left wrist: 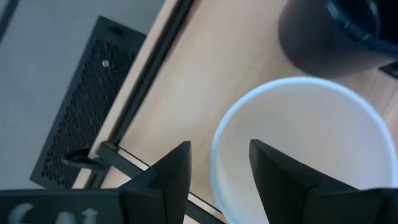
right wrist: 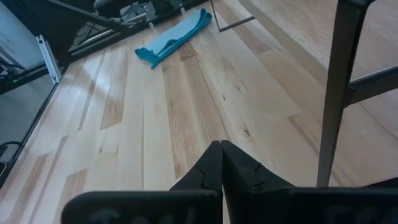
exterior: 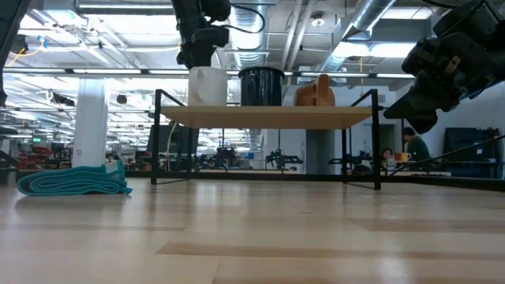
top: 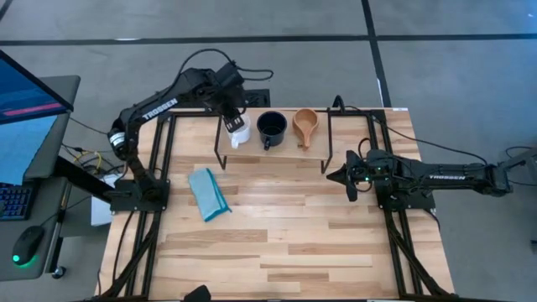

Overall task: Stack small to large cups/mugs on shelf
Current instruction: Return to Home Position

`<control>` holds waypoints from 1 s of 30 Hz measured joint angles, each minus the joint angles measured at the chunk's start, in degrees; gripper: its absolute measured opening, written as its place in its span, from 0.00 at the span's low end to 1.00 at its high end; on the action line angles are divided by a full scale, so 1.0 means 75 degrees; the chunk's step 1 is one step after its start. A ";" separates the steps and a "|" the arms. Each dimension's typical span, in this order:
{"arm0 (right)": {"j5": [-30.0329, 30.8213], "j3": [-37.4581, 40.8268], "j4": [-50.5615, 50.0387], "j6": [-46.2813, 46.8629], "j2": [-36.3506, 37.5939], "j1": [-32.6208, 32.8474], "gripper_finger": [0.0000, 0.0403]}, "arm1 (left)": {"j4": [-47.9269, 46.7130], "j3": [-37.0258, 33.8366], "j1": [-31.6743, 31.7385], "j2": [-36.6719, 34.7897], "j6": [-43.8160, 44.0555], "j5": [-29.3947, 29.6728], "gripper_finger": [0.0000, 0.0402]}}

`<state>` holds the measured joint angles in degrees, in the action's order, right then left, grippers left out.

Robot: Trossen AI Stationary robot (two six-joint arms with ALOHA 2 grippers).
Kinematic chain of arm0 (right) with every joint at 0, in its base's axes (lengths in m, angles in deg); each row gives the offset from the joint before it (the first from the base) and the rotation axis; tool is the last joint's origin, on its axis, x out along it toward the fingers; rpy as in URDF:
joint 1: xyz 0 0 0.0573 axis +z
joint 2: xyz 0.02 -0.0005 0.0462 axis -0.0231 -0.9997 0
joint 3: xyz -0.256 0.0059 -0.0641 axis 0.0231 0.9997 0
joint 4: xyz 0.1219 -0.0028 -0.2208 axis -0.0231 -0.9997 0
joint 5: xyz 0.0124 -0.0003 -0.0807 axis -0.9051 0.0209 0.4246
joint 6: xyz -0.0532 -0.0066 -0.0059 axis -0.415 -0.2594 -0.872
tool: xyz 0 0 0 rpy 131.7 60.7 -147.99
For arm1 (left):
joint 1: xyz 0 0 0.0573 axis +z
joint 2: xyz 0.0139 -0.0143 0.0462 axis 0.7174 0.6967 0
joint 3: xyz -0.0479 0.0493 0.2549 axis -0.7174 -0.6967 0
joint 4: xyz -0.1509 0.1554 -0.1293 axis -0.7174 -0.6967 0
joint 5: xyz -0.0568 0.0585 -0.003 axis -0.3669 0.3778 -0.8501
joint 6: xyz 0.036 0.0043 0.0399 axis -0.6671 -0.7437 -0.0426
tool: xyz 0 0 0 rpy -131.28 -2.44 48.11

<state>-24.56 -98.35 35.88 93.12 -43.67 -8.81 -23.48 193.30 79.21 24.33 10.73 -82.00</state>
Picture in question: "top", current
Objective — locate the dark blue mug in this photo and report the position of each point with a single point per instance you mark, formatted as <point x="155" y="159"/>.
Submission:
<point x="272" y="126"/>

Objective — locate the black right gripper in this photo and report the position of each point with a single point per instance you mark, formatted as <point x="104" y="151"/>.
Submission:
<point x="369" y="174"/>

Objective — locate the wooden shelf with black frame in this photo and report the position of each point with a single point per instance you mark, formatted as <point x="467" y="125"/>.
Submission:
<point x="289" y="151"/>

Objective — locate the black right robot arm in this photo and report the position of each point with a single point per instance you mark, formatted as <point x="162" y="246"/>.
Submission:
<point x="444" y="176"/>

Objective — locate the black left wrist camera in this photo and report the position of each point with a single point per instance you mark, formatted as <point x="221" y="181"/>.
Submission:
<point x="229" y="76"/>

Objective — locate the grey side desk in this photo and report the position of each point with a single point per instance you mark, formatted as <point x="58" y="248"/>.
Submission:
<point x="6" y="270"/>

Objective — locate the black perforated floor panel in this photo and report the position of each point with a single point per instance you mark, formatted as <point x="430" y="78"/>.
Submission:
<point x="260" y="98"/>

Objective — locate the black computer mouse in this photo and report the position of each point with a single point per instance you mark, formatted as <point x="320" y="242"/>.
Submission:
<point x="27" y="245"/>

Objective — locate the teal folded cloth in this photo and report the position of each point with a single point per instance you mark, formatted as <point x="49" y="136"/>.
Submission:
<point x="207" y="195"/>

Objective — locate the backlit keyboard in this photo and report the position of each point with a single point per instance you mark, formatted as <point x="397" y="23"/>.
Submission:
<point x="14" y="201"/>

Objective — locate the white mug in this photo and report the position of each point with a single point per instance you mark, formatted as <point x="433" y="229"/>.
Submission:
<point x="243" y="136"/>

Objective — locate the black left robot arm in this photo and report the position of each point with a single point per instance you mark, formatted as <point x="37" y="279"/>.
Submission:
<point x="159" y="110"/>

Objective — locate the white paper sheet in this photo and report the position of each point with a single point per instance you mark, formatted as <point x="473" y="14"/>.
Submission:
<point x="100" y="214"/>

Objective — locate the computer monitor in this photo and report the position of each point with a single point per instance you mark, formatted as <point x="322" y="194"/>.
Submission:
<point x="25" y="94"/>

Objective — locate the black desk caster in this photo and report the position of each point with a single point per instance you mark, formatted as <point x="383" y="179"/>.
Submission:
<point x="58" y="272"/>

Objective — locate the small dark rounded object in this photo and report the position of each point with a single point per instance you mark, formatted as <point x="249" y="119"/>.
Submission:
<point x="198" y="294"/>

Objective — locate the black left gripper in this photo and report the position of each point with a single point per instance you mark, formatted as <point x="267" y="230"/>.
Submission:
<point x="233" y="102"/>

